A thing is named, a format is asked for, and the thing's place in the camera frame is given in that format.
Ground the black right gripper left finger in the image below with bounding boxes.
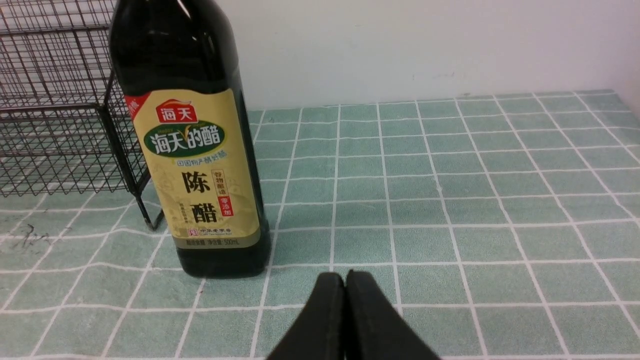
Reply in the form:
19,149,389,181
267,272,346,360

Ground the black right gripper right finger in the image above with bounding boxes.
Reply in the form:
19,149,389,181
343,269,440,360

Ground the black wire mesh shelf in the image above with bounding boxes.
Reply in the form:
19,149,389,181
0,0,163,230

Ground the dark vinegar bottle yellow label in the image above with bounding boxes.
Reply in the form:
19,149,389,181
109,0,271,278

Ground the green checkered tablecloth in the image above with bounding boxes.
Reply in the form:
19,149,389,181
1,89,639,360

